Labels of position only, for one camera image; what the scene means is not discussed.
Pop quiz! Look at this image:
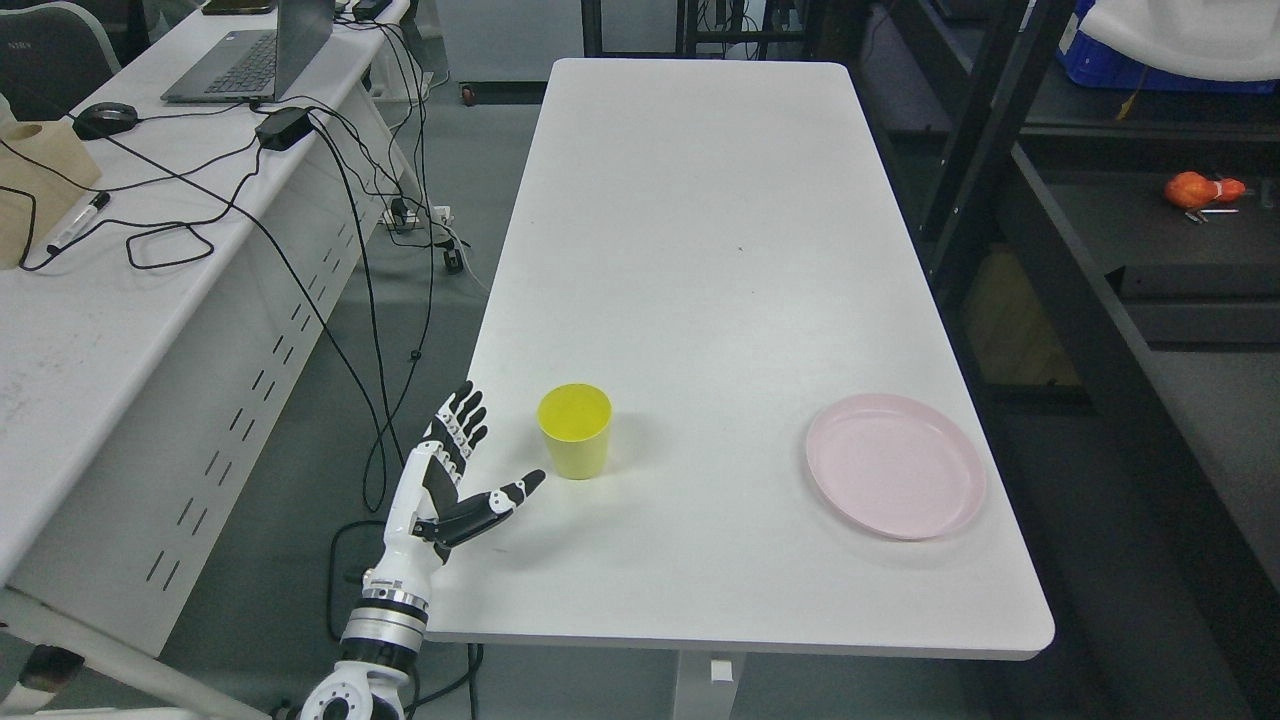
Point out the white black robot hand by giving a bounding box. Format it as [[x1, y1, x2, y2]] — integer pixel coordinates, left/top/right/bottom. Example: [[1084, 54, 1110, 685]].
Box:
[[367, 380, 547, 591]]

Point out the yellow plastic cup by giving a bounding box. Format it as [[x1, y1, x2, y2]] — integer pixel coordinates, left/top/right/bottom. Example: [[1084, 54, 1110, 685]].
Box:
[[538, 383, 612, 480]]

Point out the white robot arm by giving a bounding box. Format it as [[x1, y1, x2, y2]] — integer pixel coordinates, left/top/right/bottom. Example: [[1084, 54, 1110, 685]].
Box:
[[298, 573, 430, 719]]

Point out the dark metal shelf rack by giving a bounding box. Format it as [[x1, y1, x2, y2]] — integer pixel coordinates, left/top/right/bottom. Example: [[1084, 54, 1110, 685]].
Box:
[[806, 1, 1277, 719]]

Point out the orange toy on shelf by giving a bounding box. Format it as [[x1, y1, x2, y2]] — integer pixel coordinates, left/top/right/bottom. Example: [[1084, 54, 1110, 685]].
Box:
[[1164, 170, 1247, 210]]

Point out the white power strip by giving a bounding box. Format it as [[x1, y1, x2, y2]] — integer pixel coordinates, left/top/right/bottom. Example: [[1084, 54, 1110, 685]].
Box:
[[379, 201, 453, 233]]

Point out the white side desk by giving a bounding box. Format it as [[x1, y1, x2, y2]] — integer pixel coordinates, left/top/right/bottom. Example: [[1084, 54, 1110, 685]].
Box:
[[3, 13, 381, 719]]

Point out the white work table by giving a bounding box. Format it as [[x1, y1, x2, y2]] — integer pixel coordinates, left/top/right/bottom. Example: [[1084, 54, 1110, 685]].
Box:
[[429, 58, 1056, 719]]

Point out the black power adapter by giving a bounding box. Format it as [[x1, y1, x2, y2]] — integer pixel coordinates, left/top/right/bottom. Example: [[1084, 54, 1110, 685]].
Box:
[[255, 108, 315, 152]]

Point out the white marker pen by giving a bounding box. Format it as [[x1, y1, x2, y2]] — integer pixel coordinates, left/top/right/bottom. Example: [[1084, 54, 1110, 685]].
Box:
[[46, 191, 111, 258]]

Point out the pink plastic plate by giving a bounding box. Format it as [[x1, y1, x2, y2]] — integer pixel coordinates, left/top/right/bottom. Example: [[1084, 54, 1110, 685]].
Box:
[[804, 393, 988, 541]]

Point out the grey laptop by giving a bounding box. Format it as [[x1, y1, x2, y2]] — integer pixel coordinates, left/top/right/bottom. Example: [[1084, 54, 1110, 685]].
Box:
[[161, 1, 334, 104]]

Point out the beige cardboard box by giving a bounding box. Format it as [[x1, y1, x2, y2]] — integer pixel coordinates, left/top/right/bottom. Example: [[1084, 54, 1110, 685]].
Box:
[[1, 120, 101, 270]]

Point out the black computer mouse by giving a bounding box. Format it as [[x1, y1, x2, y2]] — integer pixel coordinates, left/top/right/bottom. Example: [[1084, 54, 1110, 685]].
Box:
[[72, 102, 142, 141]]

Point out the grey office chair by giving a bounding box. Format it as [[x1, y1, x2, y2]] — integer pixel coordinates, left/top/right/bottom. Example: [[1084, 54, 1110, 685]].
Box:
[[1, 1, 122, 120]]

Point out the blue plastic crate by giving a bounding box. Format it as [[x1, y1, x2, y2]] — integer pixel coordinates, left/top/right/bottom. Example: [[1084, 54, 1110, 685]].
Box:
[[1057, 1, 1279, 95]]

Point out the black cable on desk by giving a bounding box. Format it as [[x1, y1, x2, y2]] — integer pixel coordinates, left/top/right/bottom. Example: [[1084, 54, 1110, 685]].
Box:
[[0, 20, 471, 516]]

